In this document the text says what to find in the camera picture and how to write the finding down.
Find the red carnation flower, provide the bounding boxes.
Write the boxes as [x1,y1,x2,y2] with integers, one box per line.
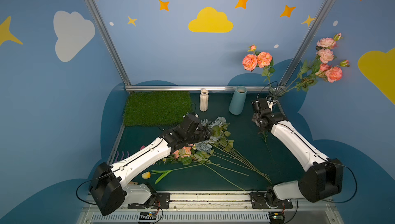
[261,132,277,166]

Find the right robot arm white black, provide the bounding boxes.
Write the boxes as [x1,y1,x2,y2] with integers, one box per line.
[252,98,344,208]

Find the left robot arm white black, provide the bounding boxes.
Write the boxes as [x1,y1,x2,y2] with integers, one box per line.
[88,114,211,216]

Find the clear glass vase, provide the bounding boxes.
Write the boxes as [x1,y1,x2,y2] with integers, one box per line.
[266,86,285,105]

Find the teal cylindrical vase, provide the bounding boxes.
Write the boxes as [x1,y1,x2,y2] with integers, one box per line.
[229,86,247,115]

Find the white ribbed ceramic vase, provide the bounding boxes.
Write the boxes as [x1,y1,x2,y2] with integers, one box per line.
[200,89,209,112]

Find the pink flower bunch on table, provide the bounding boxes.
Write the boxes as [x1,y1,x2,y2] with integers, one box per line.
[148,146,272,191]

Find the blue hydrangea bunch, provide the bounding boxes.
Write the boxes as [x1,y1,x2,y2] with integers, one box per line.
[193,117,234,155]

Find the green artificial grass mat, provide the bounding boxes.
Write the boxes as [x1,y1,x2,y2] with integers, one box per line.
[123,91,195,126]

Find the yellow tulip with stem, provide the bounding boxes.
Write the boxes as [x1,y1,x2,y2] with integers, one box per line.
[141,164,200,185]

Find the purple toy garden fork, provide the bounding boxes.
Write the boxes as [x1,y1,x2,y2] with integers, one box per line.
[113,151,130,163]

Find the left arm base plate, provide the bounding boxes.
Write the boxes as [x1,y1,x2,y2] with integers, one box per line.
[128,192,171,210]

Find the aluminium frame back bar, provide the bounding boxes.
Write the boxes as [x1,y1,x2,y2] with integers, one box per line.
[124,85,272,92]

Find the aluminium rail front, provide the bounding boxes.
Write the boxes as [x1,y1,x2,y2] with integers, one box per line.
[77,191,344,224]

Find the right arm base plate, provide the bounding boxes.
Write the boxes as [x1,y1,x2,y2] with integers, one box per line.
[250,190,293,210]

